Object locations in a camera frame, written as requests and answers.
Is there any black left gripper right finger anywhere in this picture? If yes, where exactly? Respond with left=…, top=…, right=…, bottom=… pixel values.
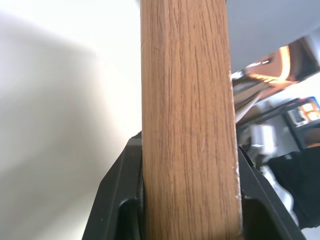
left=237, top=145, right=305, bottom=240

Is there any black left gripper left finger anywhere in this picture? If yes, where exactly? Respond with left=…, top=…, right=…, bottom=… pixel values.
left=83, top=131, right=146, bottom=240

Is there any wooden plank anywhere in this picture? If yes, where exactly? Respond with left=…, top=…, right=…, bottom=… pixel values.
left=138, top=0, right=244, bottom=240

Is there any silver robot body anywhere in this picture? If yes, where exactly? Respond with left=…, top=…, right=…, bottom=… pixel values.
left=246, top=122, right=300, bottom=226

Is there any lit computer monitor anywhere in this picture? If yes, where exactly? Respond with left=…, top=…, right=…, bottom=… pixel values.
left=286, top=96, right=320, bottom=129

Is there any shiny reflective metal panel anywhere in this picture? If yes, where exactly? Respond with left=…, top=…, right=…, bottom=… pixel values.
left=230, top=34, right=320, bottom=123

